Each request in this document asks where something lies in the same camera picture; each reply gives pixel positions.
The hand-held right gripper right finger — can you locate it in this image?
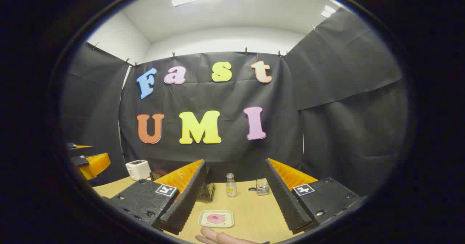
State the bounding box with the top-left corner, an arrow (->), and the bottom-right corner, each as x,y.
264,158 -> 361,235

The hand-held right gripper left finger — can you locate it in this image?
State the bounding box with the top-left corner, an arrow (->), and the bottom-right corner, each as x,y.
107,159 -> 207,235

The white square plate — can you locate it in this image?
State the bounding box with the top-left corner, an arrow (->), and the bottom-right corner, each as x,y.
198,210 -> 235,228

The white toaster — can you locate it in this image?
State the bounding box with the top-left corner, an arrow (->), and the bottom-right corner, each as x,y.
125,160 -> 151,181

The clear glass bottle yellow label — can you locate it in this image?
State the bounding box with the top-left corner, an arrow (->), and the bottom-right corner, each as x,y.
226,173 -> 237,198

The black backdrop cloth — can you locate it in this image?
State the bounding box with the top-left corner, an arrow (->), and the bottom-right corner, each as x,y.
60,8 -> 409,197

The small ceiling light panel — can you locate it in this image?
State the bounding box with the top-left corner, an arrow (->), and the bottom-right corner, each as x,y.
320,5 -> 337,19

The metal wire utensil holder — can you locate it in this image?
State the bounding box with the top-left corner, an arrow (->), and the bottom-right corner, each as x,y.
256,178 -> 270,196

